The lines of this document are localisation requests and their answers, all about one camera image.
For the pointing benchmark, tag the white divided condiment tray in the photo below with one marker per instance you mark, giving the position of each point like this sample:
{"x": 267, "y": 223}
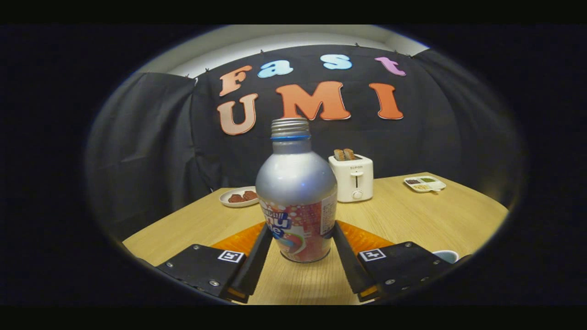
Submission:
{"x": 424, "y": 184}

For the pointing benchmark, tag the silver juice bottle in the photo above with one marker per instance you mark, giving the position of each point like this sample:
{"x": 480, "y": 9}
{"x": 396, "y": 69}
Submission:
{"x": 296, "y": 183}

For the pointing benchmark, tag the white toaster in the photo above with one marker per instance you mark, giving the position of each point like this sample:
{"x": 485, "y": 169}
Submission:
{"x": 351, "y": 181}

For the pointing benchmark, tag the brown food piece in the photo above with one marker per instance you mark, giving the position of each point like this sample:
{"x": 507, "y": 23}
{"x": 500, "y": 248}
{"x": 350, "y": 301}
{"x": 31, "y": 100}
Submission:
{"x": 250, "y": 195}
{"x": 235, "y": 198}

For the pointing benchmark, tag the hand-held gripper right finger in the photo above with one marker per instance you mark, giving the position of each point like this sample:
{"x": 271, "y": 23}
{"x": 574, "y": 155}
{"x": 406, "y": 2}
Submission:
{"x": 399, "y": 266}

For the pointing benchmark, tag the wooden table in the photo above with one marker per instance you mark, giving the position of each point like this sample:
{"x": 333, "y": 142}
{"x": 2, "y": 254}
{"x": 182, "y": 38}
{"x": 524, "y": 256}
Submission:
{"x": 412, "y": 215}

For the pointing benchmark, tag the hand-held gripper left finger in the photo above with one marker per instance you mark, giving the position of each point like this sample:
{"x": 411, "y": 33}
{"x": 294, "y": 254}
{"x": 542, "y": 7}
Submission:
{"x": 206, "y": 268}

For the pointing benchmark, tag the brown toast slice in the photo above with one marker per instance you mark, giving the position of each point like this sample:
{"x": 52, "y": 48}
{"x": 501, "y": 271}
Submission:
{"x": 349, "y": 153}
{"x": 339, "y": 155}

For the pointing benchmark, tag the white round plate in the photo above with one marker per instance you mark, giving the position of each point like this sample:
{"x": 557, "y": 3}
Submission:
{"x": 225, "y": 200}

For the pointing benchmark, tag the white cup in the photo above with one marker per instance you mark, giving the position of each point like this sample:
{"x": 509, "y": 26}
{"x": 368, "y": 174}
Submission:
{"x": 447, "y": 255}

